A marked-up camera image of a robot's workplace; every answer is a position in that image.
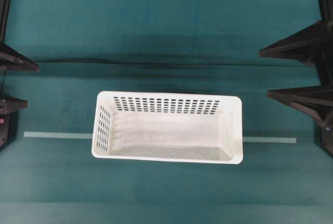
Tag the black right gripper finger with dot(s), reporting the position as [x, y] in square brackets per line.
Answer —
[11, 104]
[11, 60]

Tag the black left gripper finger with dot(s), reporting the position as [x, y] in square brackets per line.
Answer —
[314, 101]
[305, 46]

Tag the white perforated plastic basket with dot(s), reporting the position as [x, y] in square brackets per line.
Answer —
[171, 127]

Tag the light green tape strip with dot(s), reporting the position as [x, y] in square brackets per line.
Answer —
[88, 136]

